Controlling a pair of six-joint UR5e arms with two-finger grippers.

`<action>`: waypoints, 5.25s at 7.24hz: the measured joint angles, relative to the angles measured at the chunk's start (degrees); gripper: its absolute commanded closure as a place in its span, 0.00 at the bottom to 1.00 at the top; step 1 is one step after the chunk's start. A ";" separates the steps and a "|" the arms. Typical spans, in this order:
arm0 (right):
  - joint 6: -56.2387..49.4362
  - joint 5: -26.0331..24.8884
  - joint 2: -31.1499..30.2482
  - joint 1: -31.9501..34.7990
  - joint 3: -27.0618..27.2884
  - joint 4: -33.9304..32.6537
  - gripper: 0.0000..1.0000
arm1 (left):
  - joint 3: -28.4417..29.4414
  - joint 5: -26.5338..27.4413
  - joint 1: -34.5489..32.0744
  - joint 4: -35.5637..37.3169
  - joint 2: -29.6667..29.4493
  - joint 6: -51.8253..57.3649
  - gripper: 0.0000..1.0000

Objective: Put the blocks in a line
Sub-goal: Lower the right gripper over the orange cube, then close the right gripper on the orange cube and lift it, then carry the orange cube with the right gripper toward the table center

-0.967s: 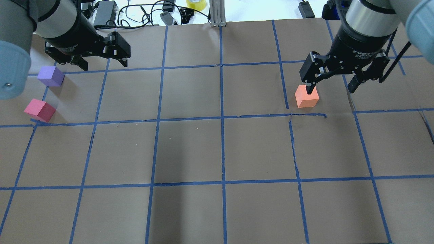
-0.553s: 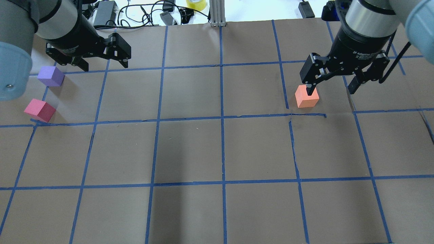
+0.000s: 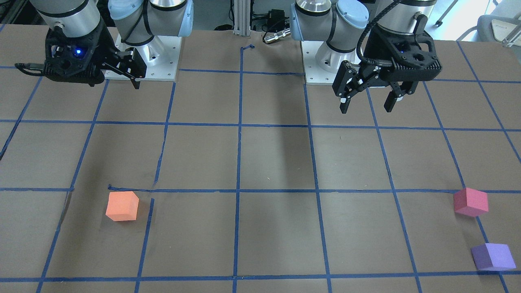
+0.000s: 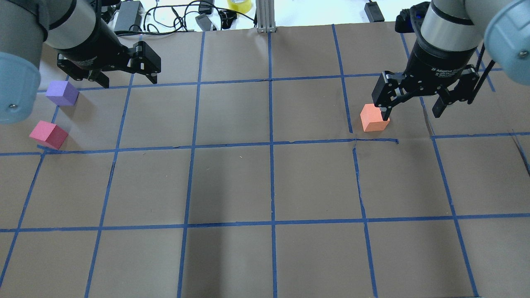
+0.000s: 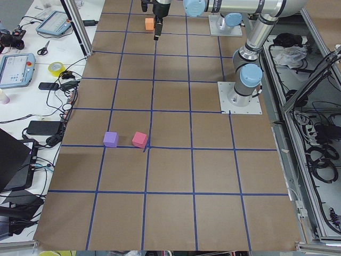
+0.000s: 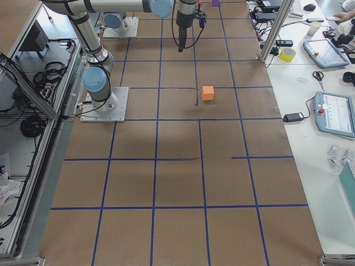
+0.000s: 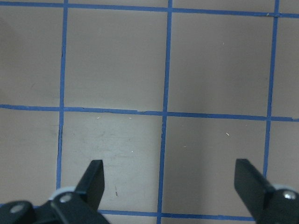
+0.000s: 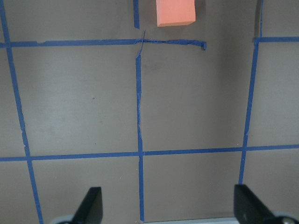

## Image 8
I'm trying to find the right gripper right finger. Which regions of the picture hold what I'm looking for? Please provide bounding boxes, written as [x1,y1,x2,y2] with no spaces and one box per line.
[234,184,280,224]

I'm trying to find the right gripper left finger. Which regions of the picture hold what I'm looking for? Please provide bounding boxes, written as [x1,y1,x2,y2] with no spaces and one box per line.
[71,187,103,224]

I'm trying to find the orange foam block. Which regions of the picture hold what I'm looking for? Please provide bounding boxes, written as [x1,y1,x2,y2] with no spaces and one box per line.
[156,0,196,27]

